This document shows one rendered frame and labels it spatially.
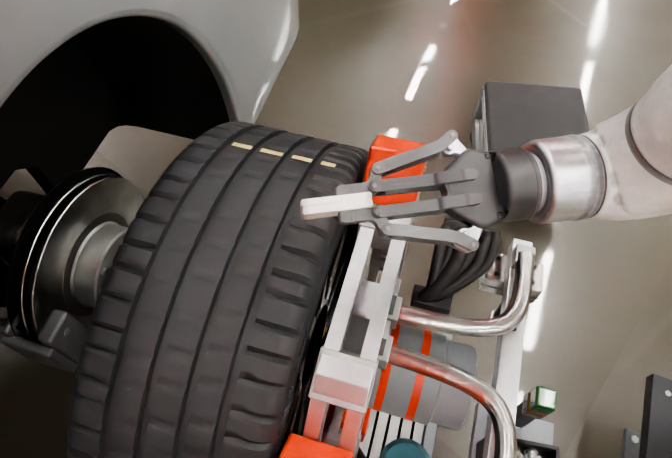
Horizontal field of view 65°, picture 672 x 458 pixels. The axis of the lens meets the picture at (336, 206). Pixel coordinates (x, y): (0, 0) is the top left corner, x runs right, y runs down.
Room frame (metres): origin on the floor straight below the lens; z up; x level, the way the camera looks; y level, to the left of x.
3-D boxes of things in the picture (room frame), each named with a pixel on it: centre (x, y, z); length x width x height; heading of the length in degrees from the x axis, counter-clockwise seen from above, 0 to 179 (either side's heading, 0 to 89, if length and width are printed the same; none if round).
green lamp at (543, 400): (0.24, -0.40, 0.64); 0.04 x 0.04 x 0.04; 74
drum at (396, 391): (0.24, -0.11, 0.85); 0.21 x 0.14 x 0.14; 74
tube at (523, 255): (0.32, -0.18, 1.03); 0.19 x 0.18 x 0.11; 74
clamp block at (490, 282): (0.36, -0.28, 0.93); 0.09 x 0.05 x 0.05; 74
